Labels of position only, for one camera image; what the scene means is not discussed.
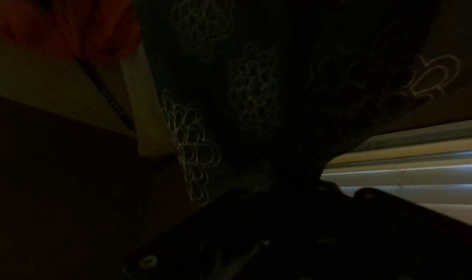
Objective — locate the red blanket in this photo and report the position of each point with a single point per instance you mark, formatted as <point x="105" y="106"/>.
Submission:
<point x="104" y="30"/>

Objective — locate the white window blinds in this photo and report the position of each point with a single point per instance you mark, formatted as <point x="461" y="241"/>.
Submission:
<point x="429" y="166"/>

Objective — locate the dark brown patterned pillow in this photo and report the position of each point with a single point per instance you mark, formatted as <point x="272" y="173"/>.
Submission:
<point x="255" y="92"/>

